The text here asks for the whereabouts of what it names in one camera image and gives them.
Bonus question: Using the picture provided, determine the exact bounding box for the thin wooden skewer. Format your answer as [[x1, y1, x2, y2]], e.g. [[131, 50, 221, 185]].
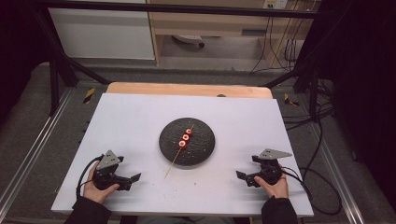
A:
[[163, 124, 195, 180]]

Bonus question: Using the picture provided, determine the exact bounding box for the person's left hand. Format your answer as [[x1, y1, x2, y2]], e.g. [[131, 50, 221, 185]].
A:
[[82, 161, 120, 205]]

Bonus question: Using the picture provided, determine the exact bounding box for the person's right hand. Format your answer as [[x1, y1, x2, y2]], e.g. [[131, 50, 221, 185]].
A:
[[253, 163, 290, 200]]

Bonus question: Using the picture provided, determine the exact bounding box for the light wooden desk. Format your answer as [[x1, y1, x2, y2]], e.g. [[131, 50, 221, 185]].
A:
[[146, 0, 314, 67]]

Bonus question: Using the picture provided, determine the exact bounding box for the white cabinet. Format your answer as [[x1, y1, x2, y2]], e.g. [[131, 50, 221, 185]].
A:
[[47, 0, 156, 61]]

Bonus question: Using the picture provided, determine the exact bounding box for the white table board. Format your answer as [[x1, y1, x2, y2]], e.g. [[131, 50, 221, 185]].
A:
[[50, 92, 315, 217]]

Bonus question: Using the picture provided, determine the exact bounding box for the hand-held gripper black cable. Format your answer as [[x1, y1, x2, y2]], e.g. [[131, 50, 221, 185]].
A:
[[278, 165, 343, 217], [75, 154, 105, 201]]

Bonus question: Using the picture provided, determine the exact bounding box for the aluminium rail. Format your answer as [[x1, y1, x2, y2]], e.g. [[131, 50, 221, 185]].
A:
[[306, 119, 366, 224], [0, 87, 75, 216]]

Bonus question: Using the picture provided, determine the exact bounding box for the right hand-held gripper black cable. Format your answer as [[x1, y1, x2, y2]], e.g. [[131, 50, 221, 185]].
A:
[[278, 165, 343, 217]]

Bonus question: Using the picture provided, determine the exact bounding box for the wooden table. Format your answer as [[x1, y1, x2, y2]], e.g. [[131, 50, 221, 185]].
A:
[[106, 81, 274, 100]]

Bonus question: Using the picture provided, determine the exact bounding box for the white power strip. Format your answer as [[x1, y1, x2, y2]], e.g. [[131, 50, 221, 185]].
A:
[[262, 0, 289, 10]]

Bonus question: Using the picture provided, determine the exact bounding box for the left hand-held gripper black cable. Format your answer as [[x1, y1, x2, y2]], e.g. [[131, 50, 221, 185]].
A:
[[75, 154, 105, 201]]

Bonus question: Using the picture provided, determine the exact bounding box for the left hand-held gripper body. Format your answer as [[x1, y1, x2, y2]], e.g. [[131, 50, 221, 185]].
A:
[[92, 149, 131, 191]]

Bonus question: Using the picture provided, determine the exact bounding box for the round black plate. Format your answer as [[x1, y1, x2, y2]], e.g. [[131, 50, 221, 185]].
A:
[[158, 117, 217, 169]]

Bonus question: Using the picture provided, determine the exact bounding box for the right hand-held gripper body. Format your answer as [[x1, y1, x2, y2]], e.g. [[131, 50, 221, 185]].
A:
[[251, 148, 293, 188]]

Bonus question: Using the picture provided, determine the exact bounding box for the grey chair base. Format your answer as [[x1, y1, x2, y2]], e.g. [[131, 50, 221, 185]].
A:
[[171, 34, 206, 49]]

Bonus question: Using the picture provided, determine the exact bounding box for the black metal frame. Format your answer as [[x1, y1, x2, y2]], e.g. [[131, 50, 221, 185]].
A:
[[29, 0, 335, 118]]

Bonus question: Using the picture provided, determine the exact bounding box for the bundle of black cables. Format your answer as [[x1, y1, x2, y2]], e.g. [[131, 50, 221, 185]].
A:
[[250, 17, 337, 132]]

